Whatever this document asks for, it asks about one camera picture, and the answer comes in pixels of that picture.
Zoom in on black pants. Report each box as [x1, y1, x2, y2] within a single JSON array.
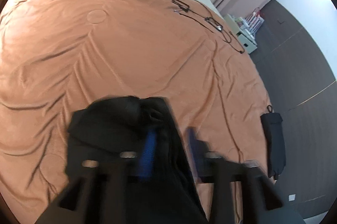
[[65, 96, 207, 223]]

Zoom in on orange fleece blanket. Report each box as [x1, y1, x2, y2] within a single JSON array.
[[1, 0, 270, 223]]

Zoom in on white bedside table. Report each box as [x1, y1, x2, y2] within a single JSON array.
[[224, 8, 265, 54]]

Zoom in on black cable on bed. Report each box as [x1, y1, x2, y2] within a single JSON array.
[[167, 0, 246, 54]]

